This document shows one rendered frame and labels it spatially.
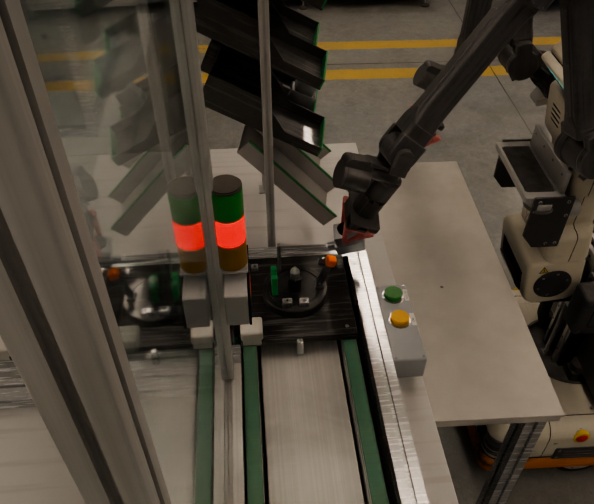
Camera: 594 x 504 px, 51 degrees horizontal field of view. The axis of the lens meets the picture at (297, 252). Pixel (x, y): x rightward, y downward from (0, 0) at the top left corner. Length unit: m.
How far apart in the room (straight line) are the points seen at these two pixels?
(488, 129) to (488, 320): 2.48
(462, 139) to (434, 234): 2.09
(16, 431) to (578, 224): 1.42
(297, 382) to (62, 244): 1.09
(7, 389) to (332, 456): 0.65
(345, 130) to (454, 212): 2.01
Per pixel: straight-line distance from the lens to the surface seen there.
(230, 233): 0.93
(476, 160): 3.59
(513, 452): 1.53
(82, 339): 0.22
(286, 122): 1.41
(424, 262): 1.61
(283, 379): 1.27
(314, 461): 1.18
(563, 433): 2.13
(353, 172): 1.19
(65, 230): 0.20
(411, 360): 1.27
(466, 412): 1.34
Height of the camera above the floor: 1.95
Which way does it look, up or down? 43 degrees down
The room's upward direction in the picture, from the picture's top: straight up
